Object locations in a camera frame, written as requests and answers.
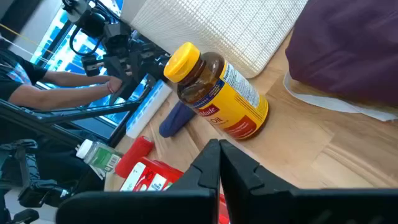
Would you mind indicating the red first aid kit box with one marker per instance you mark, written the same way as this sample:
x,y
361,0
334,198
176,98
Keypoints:
x,y
149,177

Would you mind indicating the white sheet under cloth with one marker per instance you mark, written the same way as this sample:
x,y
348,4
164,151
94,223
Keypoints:
x,y
326,102

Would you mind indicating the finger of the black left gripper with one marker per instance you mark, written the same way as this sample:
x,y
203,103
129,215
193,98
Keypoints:
x,y
122,82
152,63

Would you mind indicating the clear bottle with white cap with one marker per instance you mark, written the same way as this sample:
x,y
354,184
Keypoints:
x,y
101,157

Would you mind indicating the red bandage roll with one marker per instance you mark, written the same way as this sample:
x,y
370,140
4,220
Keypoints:
x,y
133,155

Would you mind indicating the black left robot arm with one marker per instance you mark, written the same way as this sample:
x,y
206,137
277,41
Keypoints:
x,y
91,21

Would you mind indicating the purple bandage roll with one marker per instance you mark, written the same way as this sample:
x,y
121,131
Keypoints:
x,y
175,121

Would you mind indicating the folded purple cloth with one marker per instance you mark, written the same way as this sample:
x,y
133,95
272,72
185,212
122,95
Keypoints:
x,y
348,46

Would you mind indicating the white perforated plastic basket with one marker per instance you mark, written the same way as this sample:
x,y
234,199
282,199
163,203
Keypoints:
x,y
217,28

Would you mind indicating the amber bottle with yellow cap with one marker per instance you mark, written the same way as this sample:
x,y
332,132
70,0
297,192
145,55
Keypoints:
x,y
230,105

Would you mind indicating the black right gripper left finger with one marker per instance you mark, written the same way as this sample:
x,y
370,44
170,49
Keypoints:
x,y
174,208

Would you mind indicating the black aluminium table frame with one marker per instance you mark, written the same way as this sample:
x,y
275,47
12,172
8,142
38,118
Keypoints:
x,y
77,116

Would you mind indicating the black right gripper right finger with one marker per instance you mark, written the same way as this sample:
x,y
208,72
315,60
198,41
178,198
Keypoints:
x,y
280,208

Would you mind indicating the black office chair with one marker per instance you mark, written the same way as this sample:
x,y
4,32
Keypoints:
x,y
31,186

